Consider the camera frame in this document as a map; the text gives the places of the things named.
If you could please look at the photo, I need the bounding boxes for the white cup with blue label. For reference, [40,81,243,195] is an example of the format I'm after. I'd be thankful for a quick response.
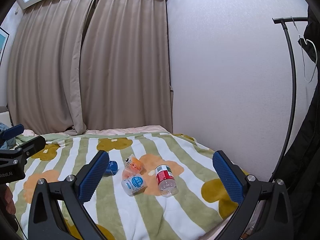
[121,174,147,196]

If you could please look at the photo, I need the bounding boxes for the blue plastic cup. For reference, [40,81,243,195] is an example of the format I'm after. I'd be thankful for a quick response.
[104,161,118,176]

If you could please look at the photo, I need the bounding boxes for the clear cup with red label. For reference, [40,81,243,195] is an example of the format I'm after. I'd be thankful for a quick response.
[155,165,178,197]

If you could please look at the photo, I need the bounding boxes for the person's left hand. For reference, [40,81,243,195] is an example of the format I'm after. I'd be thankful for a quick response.
[1,184,16,215]

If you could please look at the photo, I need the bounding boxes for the left beige curtain panel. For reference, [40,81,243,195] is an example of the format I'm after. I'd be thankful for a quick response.
[7,0,94,135]

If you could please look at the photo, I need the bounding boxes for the beige curtain panel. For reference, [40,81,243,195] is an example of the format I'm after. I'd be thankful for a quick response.
[7,0,94,135]
[79,0,172,131]

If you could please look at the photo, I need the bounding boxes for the green striped floral blanket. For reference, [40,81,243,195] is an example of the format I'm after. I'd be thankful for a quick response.
[9,132,237,239]

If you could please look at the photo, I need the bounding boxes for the right beige curtain panel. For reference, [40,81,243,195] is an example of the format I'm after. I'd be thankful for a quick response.
[79,0,172,131]

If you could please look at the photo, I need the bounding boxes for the black cable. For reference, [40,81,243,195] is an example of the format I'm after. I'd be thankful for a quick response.
[13,214,29,240]

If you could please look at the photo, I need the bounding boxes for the framed wall picture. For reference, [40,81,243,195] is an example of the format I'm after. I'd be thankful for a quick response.
[0,28,9,62]

